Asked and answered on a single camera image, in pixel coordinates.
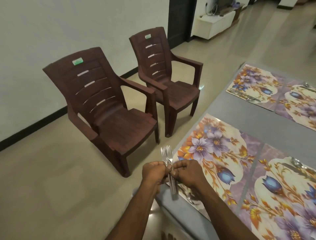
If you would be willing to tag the person's right hand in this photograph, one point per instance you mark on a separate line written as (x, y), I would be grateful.
(191, 174)

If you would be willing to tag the person's left hand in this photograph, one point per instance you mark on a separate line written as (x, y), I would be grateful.
(153, 173)

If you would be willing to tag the person's right fingers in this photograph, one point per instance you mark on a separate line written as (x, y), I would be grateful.
(178, 169)

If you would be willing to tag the person's left fingers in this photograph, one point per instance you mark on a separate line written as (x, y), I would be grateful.
(167, 169)

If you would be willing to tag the silver metal fork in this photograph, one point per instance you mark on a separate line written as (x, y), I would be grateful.
(169, 152)
(164, 153)

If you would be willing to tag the person's right forearm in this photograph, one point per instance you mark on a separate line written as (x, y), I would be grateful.
(222, 215)

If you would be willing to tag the person's left forearm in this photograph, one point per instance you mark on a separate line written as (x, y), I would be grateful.
(134, 212)

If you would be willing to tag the silver metal spoon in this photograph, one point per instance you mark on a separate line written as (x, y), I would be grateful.
(189, 198)
(297, 163)
(250, 98)
(308, 86)

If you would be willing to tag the floral placemat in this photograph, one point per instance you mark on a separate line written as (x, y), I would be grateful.
(300, 106)
(217, 158)
(259, 84)
(284, 197)

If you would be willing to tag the brown plastic armchair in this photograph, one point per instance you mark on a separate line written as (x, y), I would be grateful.
(103, 108)
(167, 76)

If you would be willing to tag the silver table knife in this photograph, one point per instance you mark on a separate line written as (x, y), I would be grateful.
(243, 95)
(300, 171)

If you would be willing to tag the dark wooden door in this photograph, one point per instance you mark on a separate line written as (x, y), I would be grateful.
(180, 22)

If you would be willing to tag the white low cabinet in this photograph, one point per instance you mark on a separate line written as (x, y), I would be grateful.
(214, 23)

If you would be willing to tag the flat screen television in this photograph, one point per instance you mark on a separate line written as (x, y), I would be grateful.
(223, 4)

